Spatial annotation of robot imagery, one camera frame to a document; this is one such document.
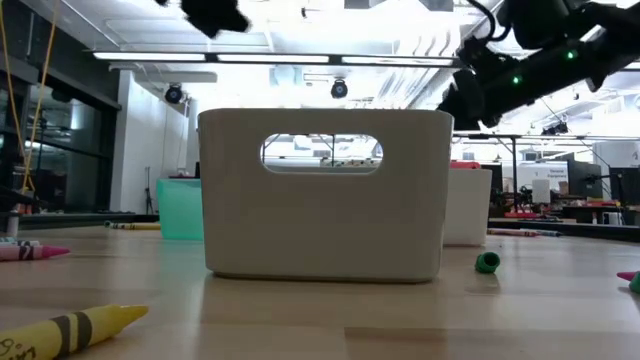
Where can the green translucent plastic bin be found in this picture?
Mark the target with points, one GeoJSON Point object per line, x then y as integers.
{"type": "Point", "coordinates": [180, 210]}

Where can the white plastic bin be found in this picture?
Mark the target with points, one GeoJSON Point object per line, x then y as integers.
{"type": "Point", "coordinates": [467, 210]}

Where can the black bar with light strips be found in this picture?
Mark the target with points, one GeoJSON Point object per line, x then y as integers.
{"type": "Point", "coordinates": [210, 57]}

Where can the pink crayon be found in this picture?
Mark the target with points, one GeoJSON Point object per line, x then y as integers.
{"type": "Point", "coordinates": [505, 232]}
{"type": "Point", "coordinates": [30, 252]}
{"type": "Point", "coordinates": [627, 275]}

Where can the white cylinder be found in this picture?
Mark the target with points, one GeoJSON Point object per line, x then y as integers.
{"type": "Point", "coordinates": [12, 226]}

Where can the black table frame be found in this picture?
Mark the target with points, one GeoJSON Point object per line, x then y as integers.
{"type": "Point", "coordinates": [590, 230]}

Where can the black computer monitor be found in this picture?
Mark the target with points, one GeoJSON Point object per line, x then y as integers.
{"type": "Point", "coordinates": [585, 180]}
{"type": "Point", "coordinates": [625, 186]}

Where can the round black ceiling camera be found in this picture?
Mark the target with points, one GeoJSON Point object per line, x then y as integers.
{"type": "Point", "coordinates": [339, 89]}
{"type": "Point", "coordinates": [173, 94]}

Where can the black tripod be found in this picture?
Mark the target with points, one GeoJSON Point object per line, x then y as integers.
{"type": "Point", "coordinates": [148, 200]}

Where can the blue crayon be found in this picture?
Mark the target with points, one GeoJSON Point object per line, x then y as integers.
{"type": "Point", "coordinates": [20, 242]}

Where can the red flat object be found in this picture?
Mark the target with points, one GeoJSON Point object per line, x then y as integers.
{"type": "Point", "coordinates": [525, 215]}

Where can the red box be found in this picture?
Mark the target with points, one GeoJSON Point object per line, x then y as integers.
{"type": "Point", "coordinates": [465, 165]}

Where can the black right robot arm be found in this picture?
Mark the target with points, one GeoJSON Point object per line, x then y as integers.
{"type": "Point", "coordinates": [550, 70]}

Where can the white box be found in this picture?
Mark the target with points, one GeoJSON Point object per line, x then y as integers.
{"type": "Point", "coordinates": [541, 191]}

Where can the yellow crayon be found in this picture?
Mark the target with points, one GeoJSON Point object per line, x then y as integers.
{"type": "Point", "coordinates": [135, 226]}
{"type": "Point", "coordinates": [75, 330]}

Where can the black track light cluster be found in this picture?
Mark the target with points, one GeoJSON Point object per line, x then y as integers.
{"type": "Point", "coordinates": [555, 129]}

